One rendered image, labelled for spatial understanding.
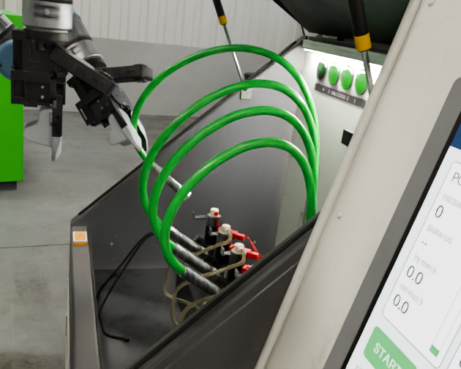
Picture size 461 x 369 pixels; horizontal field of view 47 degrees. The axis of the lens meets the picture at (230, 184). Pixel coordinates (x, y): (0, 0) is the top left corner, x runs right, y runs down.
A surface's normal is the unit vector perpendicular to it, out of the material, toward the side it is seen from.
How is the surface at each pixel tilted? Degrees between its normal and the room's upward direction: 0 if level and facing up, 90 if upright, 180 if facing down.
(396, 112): 76
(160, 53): 90
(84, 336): 0
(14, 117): 90
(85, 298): 0
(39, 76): 90
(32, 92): 90
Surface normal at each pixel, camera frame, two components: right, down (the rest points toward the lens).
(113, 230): 0.28, 0.32
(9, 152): 0.51, 0.32
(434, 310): -0.90, -0.25
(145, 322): 0.12, -0.95
